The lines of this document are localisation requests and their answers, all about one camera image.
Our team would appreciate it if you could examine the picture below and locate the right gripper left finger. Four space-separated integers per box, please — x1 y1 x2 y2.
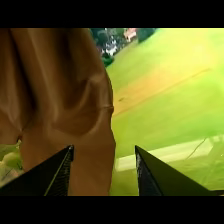
0 144 75 197

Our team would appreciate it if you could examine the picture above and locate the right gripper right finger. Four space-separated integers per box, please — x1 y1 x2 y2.
134 145 224 197

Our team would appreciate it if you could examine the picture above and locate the brown garment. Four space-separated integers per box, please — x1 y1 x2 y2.
0 27 117 197

